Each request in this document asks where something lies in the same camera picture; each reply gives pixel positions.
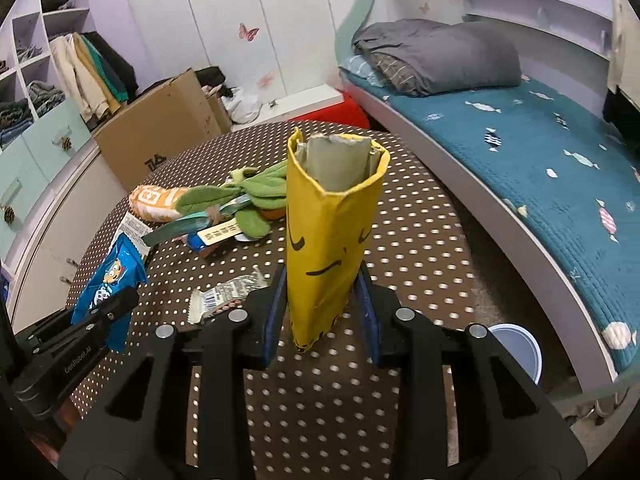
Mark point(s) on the plush carrot toy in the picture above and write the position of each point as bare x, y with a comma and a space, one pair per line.
155, 202

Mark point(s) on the white curved bed frame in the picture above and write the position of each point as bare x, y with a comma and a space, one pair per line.
500, 205

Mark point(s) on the blue cartoon snack packet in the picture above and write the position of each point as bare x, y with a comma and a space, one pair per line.
110, 275

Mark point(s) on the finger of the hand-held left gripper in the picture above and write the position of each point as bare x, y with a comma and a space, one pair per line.
117, 305

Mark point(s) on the grey folded blanket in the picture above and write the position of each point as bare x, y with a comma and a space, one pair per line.
395, 35
465, 60

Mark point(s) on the black hanging garment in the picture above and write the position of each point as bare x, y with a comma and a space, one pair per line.
120, 60

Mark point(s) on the mint drawer cabinet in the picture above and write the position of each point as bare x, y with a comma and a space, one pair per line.
35, 170

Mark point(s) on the white round trash bin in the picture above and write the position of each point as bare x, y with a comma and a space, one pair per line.
520, 350

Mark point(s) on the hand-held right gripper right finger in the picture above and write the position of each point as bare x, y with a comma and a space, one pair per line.
367, 317

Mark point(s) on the green hanging garment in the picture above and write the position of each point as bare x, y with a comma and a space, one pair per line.
107, 72

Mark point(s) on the yellow paper package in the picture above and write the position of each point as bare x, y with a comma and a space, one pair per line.
325, 230

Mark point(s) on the red stool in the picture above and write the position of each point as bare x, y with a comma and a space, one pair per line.
345, 110

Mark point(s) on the grey white crumpled wrapper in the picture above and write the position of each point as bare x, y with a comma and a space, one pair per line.
225, 292

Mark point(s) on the plaid folded cloth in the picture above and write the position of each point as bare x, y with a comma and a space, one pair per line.
397, 72

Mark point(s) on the teal long wrapper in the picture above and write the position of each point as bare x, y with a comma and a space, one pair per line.
170, 230

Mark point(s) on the bed with teal cover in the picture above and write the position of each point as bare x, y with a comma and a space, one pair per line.
540, 175

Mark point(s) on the brown cardboard box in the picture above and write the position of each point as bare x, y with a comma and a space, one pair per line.
165, 125

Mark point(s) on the teal striped pillow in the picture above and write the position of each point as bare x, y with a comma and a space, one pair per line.
360, 70

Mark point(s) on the white wall shelves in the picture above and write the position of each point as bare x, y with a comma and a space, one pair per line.
540, 15

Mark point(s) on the pink butterfly wall sticker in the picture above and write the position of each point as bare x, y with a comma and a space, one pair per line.
248, 31

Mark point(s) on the white open wardrobe shelf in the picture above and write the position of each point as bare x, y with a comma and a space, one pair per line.
30, 25

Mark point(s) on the black bag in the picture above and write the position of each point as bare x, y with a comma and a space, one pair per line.
212, 77

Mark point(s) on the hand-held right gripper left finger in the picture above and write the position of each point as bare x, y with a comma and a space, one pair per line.
275, 305

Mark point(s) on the white plastic bag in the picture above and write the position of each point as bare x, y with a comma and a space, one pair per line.
242, 105

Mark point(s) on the cream hanging jacket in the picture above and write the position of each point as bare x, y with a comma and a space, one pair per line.
75, 75

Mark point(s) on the white low cabinet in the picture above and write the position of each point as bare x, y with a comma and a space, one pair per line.
65, 230

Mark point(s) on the folded dark clothes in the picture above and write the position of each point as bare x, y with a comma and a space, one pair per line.
15, 120

